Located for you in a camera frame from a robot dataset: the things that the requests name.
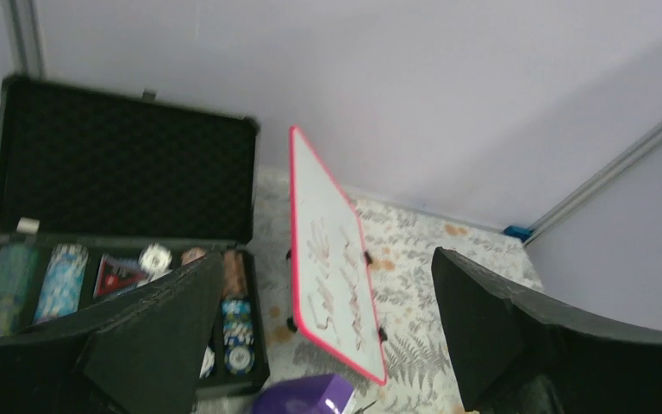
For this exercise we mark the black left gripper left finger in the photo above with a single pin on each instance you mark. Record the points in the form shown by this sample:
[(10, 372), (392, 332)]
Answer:
[(140, 352)]

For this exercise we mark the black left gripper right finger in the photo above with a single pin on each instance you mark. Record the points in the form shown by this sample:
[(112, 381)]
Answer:
[(516, 350)]

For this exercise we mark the pink framed whiteboard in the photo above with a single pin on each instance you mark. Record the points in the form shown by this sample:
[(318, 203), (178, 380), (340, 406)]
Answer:
[(333, 303)]

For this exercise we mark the blue poker chip stack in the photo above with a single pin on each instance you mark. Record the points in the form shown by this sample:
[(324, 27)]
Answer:
[(238, 336)]

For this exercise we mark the floral tablecloth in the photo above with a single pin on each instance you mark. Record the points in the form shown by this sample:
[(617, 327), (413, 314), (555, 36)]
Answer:
[(401, 243)]

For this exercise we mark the orange poker chip stack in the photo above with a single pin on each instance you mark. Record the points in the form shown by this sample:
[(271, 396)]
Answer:
[(235, 279)]

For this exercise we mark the black poker chip case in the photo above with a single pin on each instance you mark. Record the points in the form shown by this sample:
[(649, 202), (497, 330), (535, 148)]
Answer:
[(101, 194)]

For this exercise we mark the purple box holder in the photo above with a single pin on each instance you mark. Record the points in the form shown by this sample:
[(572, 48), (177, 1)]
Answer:
[(319, 394)]

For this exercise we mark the blue corner bracket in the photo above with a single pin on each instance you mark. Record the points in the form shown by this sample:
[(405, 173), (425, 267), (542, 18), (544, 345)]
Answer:
[(523, 234)]

